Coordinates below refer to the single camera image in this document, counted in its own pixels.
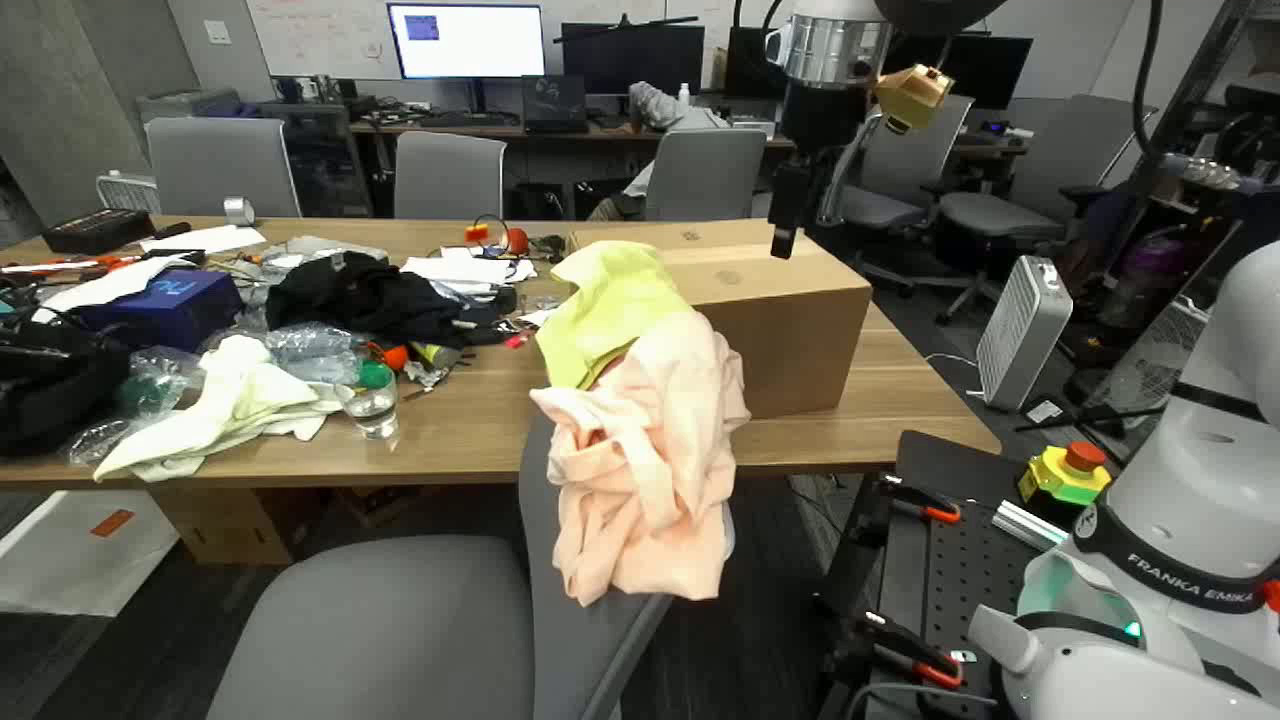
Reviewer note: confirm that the pale yellow cloth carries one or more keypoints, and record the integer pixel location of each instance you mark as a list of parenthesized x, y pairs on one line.
[(246, 395)]

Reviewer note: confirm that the black clothing pile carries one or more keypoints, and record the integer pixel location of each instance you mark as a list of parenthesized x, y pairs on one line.
[(380, 303)]

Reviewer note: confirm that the cardboard box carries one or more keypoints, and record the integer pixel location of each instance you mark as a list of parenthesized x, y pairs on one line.
[(792, 323)]

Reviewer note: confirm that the black bag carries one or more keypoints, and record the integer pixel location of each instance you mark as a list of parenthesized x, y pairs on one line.
[(53, 376)]

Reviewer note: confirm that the green ball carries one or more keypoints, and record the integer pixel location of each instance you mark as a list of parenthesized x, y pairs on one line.
[(374, 376)]

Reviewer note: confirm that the grey office chair foreground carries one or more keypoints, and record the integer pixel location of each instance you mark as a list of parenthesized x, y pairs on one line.
[(437, 631)]

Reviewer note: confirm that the grey chair far middle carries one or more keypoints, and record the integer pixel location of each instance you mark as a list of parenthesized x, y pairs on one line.
[(451, 176)]

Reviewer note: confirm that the grey chair far left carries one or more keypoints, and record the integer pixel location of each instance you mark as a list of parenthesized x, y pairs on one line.
[(205, 162)]

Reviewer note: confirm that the wooden table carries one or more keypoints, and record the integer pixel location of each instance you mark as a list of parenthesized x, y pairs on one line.
[(246, 500)]

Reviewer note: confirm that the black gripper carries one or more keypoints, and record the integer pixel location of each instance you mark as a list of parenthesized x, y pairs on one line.
[(816, 121)]

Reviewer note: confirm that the orange ball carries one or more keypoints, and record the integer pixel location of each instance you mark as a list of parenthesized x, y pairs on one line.
[(517, 241)]

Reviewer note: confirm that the clear plastic bags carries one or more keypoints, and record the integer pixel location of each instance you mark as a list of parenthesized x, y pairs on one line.
[(328, 361)]

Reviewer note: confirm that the peach pink shirt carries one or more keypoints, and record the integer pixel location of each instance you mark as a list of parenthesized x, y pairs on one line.
[(643, 465)]

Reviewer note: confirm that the white papers stack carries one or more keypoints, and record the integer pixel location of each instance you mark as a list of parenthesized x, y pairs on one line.
[(464, 273)]

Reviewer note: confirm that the emergency stop button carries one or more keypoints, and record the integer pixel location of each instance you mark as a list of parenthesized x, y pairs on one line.
[(1066, 475)]

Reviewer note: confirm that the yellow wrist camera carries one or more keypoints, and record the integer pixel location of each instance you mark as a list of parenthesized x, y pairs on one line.
[(908, 99)]

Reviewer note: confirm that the blue box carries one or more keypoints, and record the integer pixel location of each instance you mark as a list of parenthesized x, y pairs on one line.
[(178, 309)]

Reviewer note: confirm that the yellow microfiber cloth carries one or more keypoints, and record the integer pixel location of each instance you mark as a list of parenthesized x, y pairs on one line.
[(619, 288)]

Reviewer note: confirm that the grey chair behind box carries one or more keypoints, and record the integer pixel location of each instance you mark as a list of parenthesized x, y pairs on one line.
[(696, 175)]

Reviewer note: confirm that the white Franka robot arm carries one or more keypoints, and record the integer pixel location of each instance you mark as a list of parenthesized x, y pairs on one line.
[(1161, 601)]

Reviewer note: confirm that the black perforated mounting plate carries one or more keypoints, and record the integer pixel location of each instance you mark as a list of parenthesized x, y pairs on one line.
[(913, 556)]

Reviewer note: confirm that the computer monitor lit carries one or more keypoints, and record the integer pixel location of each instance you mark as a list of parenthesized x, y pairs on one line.
[(470, 40)]

